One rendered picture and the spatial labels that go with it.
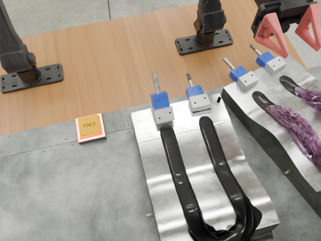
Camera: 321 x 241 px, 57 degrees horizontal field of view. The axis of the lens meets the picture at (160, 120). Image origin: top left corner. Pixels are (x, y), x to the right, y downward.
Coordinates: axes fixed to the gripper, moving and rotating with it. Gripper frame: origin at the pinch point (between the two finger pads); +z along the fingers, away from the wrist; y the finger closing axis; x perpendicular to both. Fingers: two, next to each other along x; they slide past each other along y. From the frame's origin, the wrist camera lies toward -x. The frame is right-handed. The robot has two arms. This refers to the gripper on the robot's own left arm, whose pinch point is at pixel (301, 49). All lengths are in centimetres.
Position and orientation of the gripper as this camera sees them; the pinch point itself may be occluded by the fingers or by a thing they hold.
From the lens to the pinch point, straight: 59.8
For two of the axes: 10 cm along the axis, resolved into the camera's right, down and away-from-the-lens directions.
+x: 0.0, 4.3, 9.0
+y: 9.7, -2.3, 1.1
